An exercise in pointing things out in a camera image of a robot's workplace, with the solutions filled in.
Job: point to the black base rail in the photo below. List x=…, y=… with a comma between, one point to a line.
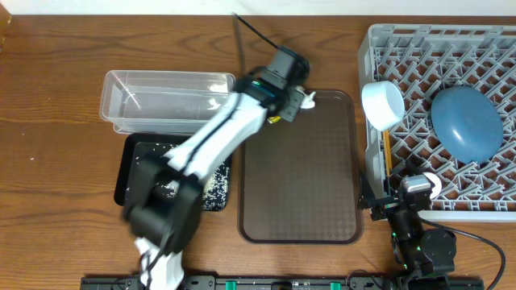
x=207, y=282

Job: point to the spilled white rice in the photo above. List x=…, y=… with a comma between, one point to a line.
x=216, y=191

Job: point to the brown plastic serving tray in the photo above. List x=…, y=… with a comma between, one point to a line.
x=301, y=179

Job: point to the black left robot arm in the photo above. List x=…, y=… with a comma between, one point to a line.
x=164, y=203

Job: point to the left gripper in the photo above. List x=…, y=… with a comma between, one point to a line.
x=293, y=111

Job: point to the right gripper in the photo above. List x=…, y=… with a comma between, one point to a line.
x=368, y=200

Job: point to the dark blue plate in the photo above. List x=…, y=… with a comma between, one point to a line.
x=467, y=124

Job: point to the black plastic bin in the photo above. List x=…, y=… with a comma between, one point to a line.
x=133, y=139

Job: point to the clear plastic bin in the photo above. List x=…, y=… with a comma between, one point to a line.
x=163, y=102

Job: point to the wooden chopstick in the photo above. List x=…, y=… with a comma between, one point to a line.
x=387, y=149
x=387, y=173

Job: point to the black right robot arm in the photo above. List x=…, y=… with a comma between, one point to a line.
x=426, y=254

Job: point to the light blue bowl with rice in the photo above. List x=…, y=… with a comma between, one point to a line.
x=383, y=104

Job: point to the white tissue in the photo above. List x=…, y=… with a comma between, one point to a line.
x=308, y=101

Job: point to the yellow green snack wrapper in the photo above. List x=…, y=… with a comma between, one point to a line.
x=273, y=119

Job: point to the grey dishwasher rack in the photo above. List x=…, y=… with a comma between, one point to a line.
x=421, y=60

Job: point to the pink plastic cup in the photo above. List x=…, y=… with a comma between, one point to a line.
x=436, y=187

